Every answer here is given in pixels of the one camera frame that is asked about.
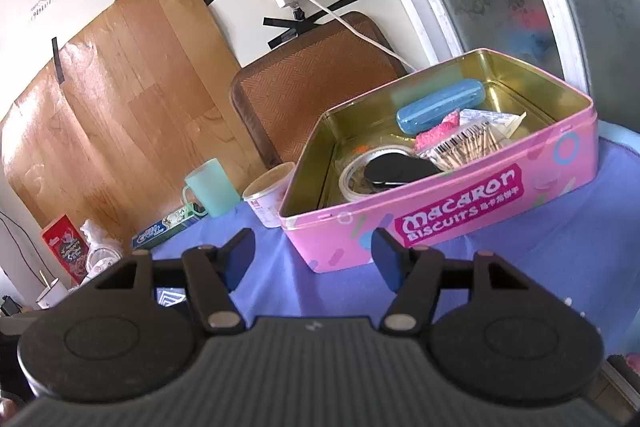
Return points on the clear plastic toothpick bag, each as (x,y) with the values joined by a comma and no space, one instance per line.
(465,147)

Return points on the blue plastic case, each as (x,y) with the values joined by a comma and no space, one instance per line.
(440,107)

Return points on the brown woven chair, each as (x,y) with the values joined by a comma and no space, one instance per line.
(310,77)

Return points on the pink glitter sponge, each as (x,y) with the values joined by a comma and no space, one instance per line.
(435,134)

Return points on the small clear zip bag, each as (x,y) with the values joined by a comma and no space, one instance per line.
(492,119)

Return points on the blue printed tablecloth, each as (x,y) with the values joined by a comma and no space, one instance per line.
(525,247)

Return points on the wooden board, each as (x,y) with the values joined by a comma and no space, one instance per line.
(125,107)

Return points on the clear bag of plastic lids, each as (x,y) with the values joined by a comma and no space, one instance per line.
(102,252)

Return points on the wooden stick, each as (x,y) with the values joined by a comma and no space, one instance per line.
(45,279)

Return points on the green toothpaste box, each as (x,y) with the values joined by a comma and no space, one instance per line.
(165,227)

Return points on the red cereal box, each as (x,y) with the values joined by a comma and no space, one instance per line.
(65,249)

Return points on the small white paper cup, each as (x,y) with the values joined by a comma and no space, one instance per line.
(265,202)

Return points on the clear tape roll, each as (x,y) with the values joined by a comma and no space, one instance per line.
(350,177)

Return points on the mint green plastic cup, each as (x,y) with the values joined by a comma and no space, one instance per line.
(212,189)

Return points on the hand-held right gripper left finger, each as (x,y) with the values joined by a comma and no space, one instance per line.
(240,257)

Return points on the long black tape strip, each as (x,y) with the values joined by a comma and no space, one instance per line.
(60,62)

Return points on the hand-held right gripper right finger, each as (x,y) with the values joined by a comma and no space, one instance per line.
(385,257)

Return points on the pink biscuit tin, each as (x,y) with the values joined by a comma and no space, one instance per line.
(450,217)

